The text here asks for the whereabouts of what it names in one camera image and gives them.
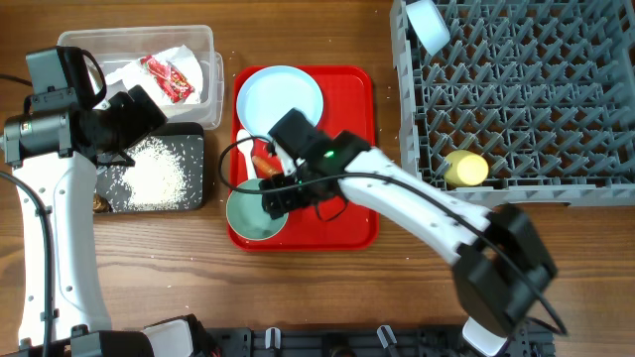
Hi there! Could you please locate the mint green bowl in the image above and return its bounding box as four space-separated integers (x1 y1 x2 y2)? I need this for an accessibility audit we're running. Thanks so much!
226 190 289 241

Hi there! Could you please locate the pile of white rice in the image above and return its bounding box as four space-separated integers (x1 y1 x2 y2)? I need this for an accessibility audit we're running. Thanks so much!
120 138 187 211

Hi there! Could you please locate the brown food scrap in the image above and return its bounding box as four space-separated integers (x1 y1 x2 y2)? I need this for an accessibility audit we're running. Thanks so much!
93 193 112 213

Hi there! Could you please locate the red candy wrapper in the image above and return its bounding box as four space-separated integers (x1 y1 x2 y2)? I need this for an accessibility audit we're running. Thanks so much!
140 56 194 104

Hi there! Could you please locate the white paper napkin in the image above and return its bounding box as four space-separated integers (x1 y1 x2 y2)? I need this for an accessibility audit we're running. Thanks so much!
105 46 204 106

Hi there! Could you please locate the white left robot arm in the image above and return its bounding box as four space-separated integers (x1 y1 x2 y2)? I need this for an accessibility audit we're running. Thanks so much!
1 46 215 356

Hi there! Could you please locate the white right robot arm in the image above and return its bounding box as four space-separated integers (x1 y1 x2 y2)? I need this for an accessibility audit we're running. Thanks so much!
259 109 567 356

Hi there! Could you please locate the black food waste tray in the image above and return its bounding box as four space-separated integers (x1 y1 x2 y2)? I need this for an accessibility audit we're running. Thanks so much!
95 123 204 213

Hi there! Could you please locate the clear plastic waste bin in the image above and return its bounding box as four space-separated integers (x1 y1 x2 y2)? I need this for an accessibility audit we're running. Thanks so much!
58 25 224 130

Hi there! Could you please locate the grey dishwasher rack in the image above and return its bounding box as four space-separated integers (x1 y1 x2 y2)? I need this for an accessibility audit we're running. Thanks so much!
390 0 634 207

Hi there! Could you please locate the orange carrot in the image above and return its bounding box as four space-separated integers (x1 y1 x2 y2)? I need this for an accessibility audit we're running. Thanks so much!
252 156 282 179

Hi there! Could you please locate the red plastic tray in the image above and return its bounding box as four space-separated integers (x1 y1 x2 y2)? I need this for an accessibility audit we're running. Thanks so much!
227 65 379 252

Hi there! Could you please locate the white plastic spoon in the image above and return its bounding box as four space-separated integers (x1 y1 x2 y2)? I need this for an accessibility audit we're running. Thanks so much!
236 129 257 179

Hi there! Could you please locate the light blue plate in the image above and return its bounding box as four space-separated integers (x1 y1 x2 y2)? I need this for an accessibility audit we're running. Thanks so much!
235 65 324 138

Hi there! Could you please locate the yellow cup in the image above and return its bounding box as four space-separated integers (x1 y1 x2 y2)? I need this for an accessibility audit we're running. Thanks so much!
444 150 489 187

